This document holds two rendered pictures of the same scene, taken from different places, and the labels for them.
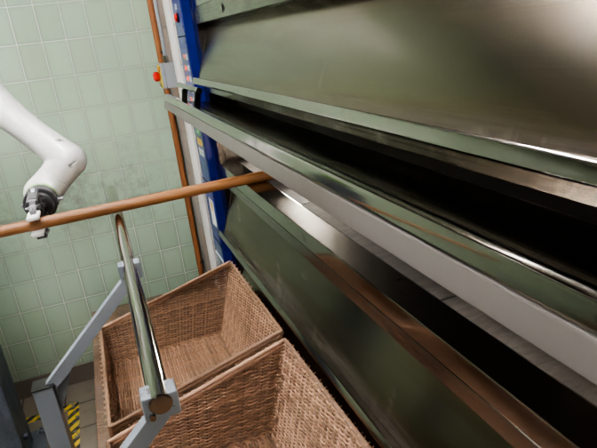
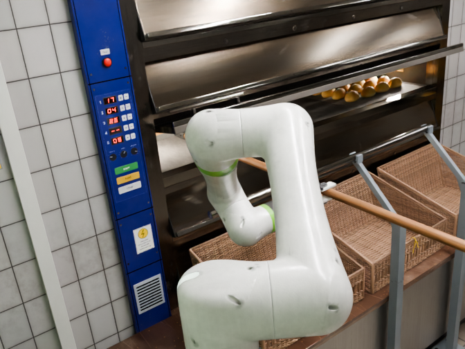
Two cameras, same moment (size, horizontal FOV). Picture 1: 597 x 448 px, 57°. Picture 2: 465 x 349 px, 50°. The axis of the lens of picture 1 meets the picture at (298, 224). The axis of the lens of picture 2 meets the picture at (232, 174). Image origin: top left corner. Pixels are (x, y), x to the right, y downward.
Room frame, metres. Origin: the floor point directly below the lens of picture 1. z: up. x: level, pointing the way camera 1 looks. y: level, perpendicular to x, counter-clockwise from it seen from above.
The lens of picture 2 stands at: (2.04, 2.03, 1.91)
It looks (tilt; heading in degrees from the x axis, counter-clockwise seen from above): 23 degrees down; 255
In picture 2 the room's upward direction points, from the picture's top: 5 degrees counter-clockwise
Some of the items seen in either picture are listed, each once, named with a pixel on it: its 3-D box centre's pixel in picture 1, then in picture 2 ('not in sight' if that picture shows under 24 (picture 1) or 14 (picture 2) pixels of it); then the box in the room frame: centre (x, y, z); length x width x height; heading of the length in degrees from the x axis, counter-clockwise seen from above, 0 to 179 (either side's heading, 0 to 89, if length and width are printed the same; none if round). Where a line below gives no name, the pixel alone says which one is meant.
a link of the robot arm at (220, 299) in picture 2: not in sight; (226, 316); (1.89, 1.35, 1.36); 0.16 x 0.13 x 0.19; 163
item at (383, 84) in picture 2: not in sight; (340, 82); (0.57, -0.66, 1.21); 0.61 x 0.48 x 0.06; 109
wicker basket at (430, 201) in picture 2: not in sight; (443, 186); (0.31, 0.00, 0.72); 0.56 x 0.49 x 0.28; 20
